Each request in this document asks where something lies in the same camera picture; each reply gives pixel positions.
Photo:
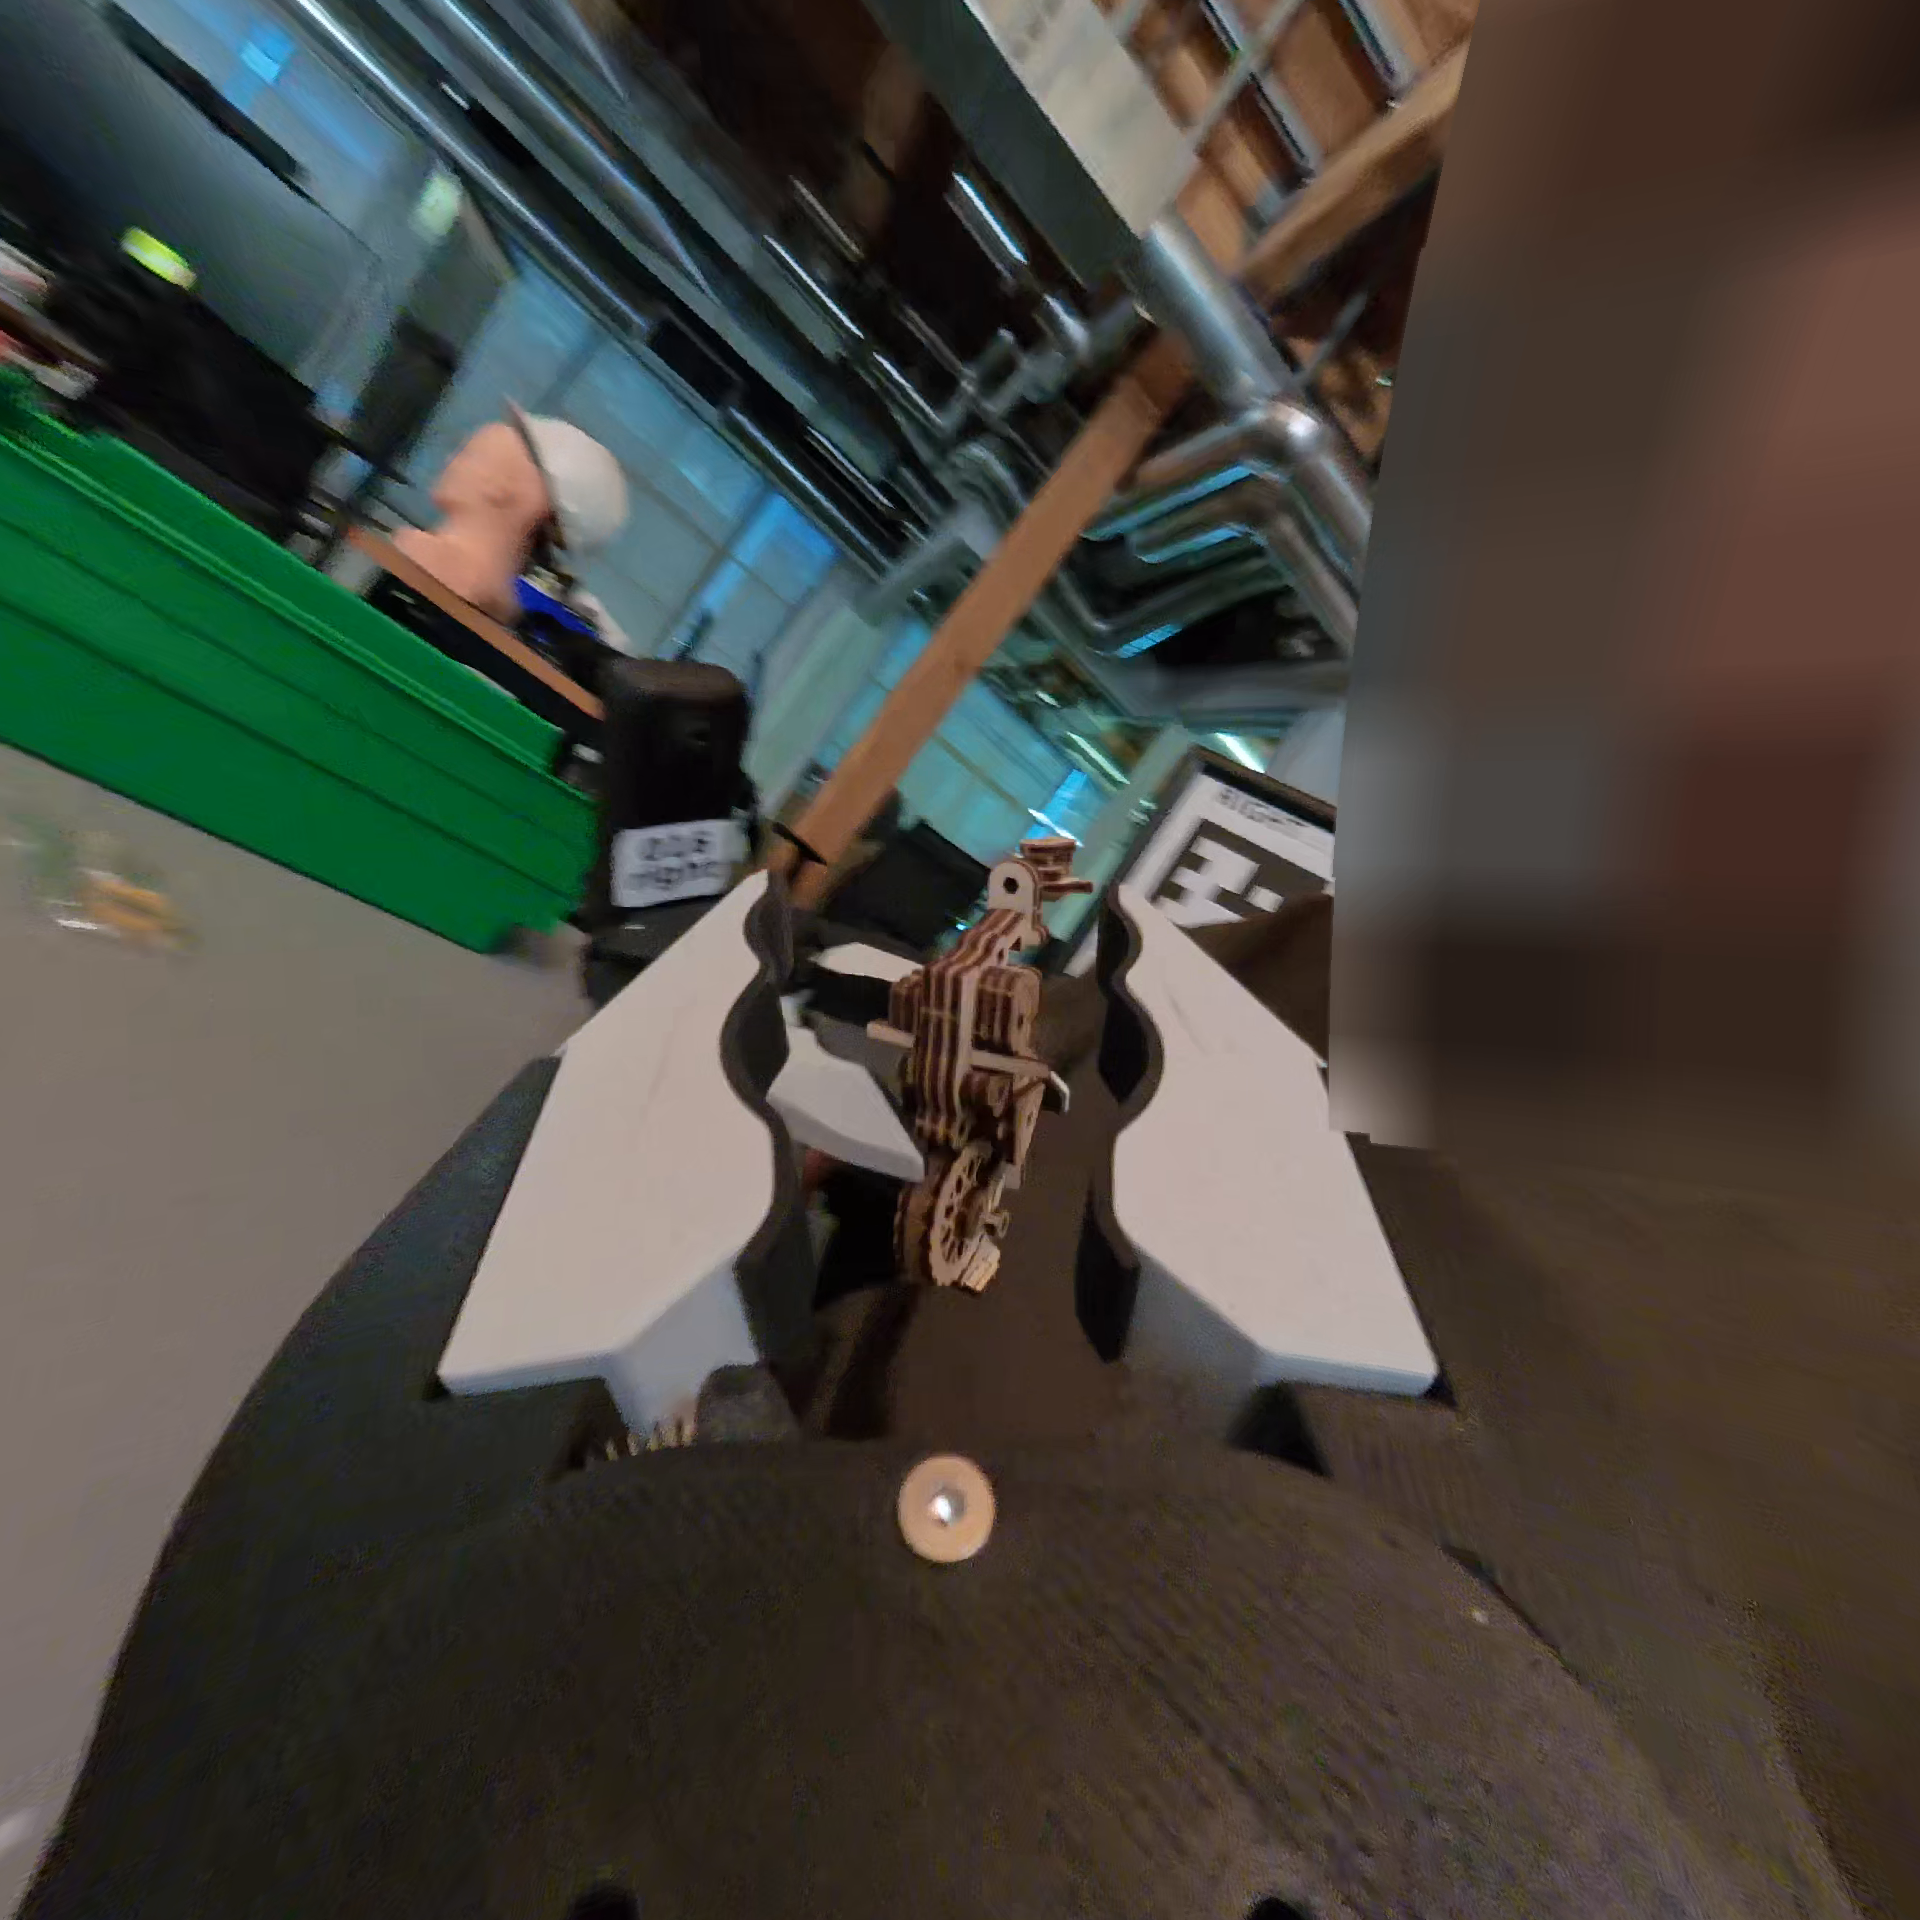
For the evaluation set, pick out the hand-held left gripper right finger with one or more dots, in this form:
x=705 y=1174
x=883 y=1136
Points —
x=1275 y=1200

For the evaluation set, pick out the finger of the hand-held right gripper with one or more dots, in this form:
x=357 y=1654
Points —
x=848 y=1102
x=855 y=964

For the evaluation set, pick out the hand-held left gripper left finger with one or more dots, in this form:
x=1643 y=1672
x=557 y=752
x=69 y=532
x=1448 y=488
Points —
x=616 y=1200

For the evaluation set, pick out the wooden motorcycle model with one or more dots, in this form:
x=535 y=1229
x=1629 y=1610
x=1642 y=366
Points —
x=975 y=1021

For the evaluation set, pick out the grey desk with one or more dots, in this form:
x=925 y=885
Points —
x=225 y=1200

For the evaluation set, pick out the mannequin bust with white helmet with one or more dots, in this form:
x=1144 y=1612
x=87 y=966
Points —
x=509 y=510

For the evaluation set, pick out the slanted wooden beam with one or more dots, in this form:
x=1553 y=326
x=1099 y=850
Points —
x=975 y=599

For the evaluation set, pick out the green plastic bin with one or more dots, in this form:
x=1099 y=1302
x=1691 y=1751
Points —
x=225 y=674

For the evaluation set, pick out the person's olive shirt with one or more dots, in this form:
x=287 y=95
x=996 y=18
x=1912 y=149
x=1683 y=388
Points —
x=1724 y=1424

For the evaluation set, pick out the bundle of metal ceiling pipes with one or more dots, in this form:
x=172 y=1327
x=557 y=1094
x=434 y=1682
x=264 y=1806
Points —
x=900 y=271

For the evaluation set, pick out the small clear zip bag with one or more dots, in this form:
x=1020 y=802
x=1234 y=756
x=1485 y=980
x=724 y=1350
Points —
x=113 y=897

